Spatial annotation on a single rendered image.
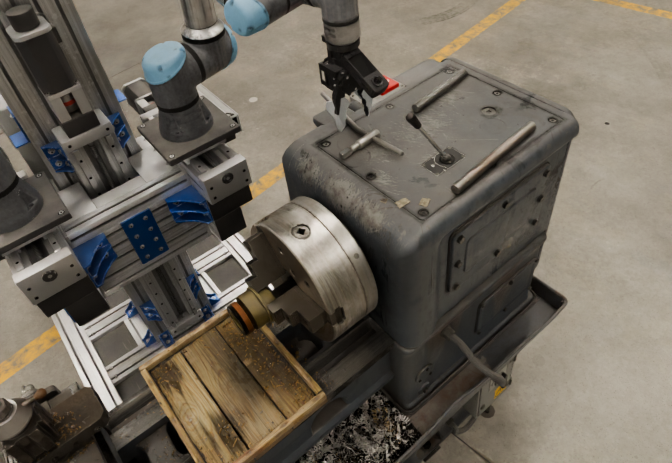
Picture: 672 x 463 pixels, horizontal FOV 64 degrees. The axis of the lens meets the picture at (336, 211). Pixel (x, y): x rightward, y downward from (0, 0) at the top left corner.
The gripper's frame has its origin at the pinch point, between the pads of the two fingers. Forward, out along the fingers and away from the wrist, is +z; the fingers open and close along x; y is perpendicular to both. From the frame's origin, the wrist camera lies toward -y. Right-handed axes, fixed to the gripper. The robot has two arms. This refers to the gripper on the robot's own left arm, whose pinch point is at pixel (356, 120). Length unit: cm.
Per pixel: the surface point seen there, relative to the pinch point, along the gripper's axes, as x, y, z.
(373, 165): 4.7, -10.9, 4.1
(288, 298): 35.3, -16.8, 19.0
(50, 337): 97, 118, 130
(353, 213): 15.7, -16.5, 7.4
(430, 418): 13, -39, 76
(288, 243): 31.3, -14.7, 6.1
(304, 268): 31.9, -20.3, 8.5
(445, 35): -226, 173, 130
